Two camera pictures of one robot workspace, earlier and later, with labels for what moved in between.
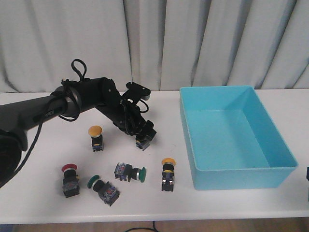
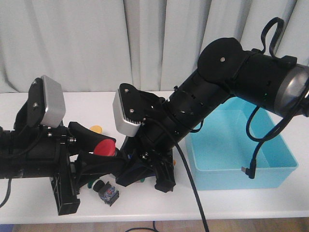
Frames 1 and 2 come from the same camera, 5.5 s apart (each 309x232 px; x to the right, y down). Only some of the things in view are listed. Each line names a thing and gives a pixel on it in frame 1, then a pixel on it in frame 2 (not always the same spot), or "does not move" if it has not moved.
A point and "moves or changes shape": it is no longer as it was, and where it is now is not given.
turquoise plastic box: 233,142 does not move
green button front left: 106,191 does not move
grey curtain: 163,44 does not move
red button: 143,144 moves or changes shape
